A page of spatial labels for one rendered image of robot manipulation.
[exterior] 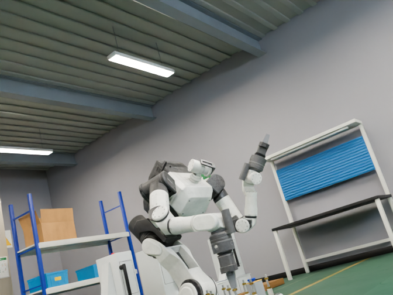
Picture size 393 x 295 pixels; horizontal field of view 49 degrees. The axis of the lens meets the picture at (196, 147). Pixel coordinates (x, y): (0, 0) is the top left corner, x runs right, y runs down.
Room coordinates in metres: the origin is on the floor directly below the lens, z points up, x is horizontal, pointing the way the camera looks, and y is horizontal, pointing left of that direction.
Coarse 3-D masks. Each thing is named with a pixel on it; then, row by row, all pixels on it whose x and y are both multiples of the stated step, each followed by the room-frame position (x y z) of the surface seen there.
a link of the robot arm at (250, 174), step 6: (252, 162) 2.30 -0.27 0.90; (246, 168) 2.30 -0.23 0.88; (252, 168) 2.31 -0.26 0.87; (258, 168) 2.29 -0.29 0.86; (240, 174) 2.31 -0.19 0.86; (246, 174) 2.31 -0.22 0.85; (252, 174) 2.27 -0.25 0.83; (258, 174) 2.28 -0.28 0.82; (246, 180) 2.33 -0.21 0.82; (252, 180) 2.28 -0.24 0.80; (258, 180) 2.29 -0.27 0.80
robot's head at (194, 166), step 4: (192, 160) 2.13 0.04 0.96; (196, 160) 2.13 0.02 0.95; (188, 164) 2.16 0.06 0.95; (192, 164) 2.12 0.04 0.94; (196, 164) 2.12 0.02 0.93; (200, 164) 2.13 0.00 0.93; (188, 168) 2.15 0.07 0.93; (192, 168) 2.11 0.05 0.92; (196, 168) 2.12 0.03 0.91; (200, 168) 2.13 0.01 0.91; (204, 168) 2.15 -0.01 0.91; (208, 168) 2.16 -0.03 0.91; (192, 172) 2.15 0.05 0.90; (196, 172) 2.14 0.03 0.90; (200, 172) 2.16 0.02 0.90; (204, 172) 2.16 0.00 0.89; (208, 172) 2.17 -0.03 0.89; (192, 176) 2.17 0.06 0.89; (196, 176) 2.16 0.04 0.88; (200, 176) 2.18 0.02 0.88; (200, 180) 2.18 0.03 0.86
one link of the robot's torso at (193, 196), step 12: (156, 168) 2.21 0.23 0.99; (168, 168) 2.18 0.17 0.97; (180, 168) 2.27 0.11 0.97; (180, 180) 2.12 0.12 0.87; (192, 180) 2.18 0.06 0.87; (204, 180) 2.29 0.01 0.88; (180, 192) 2.10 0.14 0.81; (192, 192) 2.13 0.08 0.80; (204, 192) 2.21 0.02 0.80; (144, 204) 2.30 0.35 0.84; (180, 204) 2.13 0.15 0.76; (192, 204) 2.17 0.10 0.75; (204, 204) 2.26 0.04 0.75; (180, 216) 2.18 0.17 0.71
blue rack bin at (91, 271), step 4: (84, 268) 7.14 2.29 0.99; (88, 268) 7.08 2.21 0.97; (92, 268) 7.03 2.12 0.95; (96, 268) 7.06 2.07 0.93; (76, 272) 7.29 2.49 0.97; (80, 272) 7.23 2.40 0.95; (84, 272) 7.16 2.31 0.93; (88, 272) 7.10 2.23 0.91; (92, 272) 7.04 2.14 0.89; (96, 272) 7.05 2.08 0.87; (80, 276) 7.24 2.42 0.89; (84, 276) 7.18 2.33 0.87; (88, 276) 7.12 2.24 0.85; (92, 276) 7.06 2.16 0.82; (96, 276) 7.04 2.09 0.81; (80, 280) 7.26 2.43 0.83
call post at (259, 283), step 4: (260, 280) 2.17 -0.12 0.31; (248, 284) 2.14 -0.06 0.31; (256, 284) 2.13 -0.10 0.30; (260, 284) 2.16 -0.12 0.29; (248, 288) 2.15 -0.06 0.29; (256, 288) 2.13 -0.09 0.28; (260, 288) 2.15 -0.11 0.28; (252, 292) 2.14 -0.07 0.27; (256, 292) 2.12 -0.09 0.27; (260, 292) 2.14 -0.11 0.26; (264, 292) 2.17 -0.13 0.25
